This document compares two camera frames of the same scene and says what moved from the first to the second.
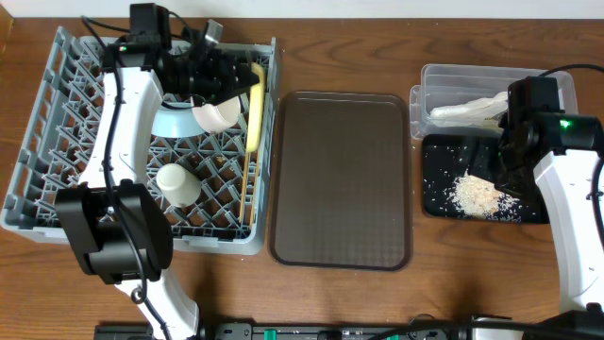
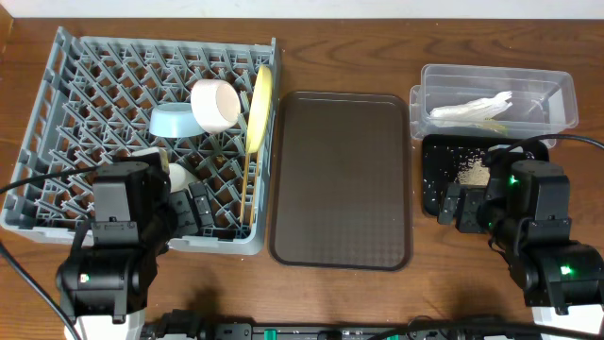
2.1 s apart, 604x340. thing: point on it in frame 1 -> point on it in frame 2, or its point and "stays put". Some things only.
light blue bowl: (171, 123) stays put
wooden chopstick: (244, 189) stays put
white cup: (177, 185) stays put
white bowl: (217, 118) stays put
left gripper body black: (199, 83) -> (185, 219)
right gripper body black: (511, 174) -> (470, 218)
